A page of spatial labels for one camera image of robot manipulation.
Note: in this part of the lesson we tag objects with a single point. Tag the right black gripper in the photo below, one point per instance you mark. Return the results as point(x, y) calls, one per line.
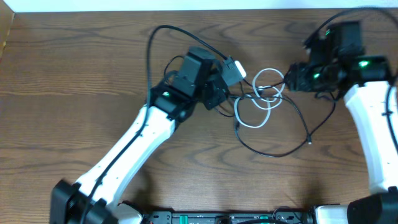
point(296, 73)

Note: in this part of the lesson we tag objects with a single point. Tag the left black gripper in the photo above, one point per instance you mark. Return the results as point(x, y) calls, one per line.
point(221, 96)

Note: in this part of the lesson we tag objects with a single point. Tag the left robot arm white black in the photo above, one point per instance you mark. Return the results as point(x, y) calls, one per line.
point(95, 196)

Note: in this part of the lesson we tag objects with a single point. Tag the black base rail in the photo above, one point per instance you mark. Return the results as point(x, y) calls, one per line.
point(282, 214)

